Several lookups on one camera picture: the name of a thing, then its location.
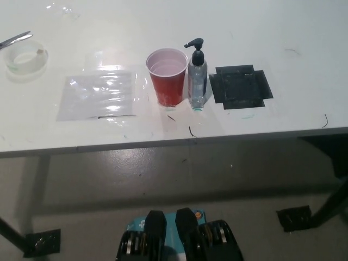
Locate clear hand soap pump bottle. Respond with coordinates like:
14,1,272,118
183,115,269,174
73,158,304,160
184,38,209,109

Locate red plastic cup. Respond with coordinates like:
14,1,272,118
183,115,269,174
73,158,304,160
145,48,189,107

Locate clear plastic sheet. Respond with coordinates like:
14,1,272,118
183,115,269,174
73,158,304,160
55,70,138,122

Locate clear tape roll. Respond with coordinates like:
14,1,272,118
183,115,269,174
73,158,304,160
5,40,50,76

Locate crumpled clear plastic wrap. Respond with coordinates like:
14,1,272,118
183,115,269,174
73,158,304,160
45,2,81,21

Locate silver scissors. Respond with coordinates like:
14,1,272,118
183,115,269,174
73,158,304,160
0,30,33,51

